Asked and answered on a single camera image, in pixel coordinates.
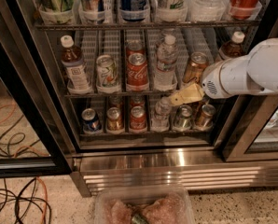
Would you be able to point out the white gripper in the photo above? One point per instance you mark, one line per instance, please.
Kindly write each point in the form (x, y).
(215, 79)

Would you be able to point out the orange soda can shelf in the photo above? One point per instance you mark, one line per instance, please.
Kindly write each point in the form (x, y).
(197, 62)

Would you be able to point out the clear water bottle shelf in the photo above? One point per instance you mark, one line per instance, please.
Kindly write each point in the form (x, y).
(166, 56)

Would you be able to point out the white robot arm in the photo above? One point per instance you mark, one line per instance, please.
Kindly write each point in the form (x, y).
(255, 73)

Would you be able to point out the orange can bottom shelf behind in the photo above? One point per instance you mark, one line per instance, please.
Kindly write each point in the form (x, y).
(197, 106)

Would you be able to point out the green silver can bottom shelf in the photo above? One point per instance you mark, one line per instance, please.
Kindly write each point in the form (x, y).
(182, 118)

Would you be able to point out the orange can bottom shelf front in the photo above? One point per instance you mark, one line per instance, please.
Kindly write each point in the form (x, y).
(205, 115)

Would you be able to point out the small water bottle bottom shelf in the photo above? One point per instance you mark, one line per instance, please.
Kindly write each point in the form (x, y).
(161, 114)

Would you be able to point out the red cola can front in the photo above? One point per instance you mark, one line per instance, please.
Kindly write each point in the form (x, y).
(137, 70)

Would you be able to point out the red can bottom shelf behind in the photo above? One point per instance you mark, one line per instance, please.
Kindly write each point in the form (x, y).
(137, 100)

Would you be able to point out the red can bottom shelf front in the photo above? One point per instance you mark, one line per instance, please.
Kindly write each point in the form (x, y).
(138, 118)

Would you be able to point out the right glass fridge door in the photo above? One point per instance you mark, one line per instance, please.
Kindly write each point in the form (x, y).
(251, 124)

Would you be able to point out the glass fridge door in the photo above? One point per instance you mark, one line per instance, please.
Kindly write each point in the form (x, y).
(31, 74)
(251, 124)

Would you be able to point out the red cola can behind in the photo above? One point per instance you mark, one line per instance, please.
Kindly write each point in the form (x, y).
(134, 46)

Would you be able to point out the stainless steel fridge base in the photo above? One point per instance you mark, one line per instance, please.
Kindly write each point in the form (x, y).
(192, 168)

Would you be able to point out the gold can bottom shelf behind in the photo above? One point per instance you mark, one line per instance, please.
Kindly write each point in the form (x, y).
(115, 101)

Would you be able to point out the gold can shelf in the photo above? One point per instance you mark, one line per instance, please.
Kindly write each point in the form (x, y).
(115, 101)
(114, 119)

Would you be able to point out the gold can bottom shelf front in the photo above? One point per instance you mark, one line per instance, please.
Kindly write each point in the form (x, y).
(114, 119)

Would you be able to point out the white green soda can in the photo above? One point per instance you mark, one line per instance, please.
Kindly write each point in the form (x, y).
(107, 71)

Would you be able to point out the large water bottle top shelf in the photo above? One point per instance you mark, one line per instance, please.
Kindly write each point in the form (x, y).
(206, 10)

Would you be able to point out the blue can bottom shelf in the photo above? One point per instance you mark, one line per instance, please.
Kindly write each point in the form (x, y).
(91, 121)

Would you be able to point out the red cola can top shelf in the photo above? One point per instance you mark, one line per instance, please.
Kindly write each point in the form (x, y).
(242, 9)

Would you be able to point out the left glass fridge door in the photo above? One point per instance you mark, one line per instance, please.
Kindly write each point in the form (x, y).
(31, 74)

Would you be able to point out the right brown tea bottle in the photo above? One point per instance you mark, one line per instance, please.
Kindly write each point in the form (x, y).
(232, 48)

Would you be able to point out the brown tea bottle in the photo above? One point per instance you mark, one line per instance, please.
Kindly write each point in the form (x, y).
(73, 62)
(232, 48)

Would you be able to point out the left brown tea bottle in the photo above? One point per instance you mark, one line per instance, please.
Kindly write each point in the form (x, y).
(73, 62)

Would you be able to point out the clear plastic food container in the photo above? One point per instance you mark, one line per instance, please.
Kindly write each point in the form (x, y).
(160, 204)

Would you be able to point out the middle wire shelf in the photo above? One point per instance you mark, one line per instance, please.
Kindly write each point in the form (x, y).
(123, 93)

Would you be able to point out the wire shelf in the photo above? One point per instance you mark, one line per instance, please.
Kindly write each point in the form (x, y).
(146, 26)
(123, 93)

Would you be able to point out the top wire shelf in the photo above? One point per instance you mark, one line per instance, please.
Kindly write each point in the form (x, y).
(146, 26)

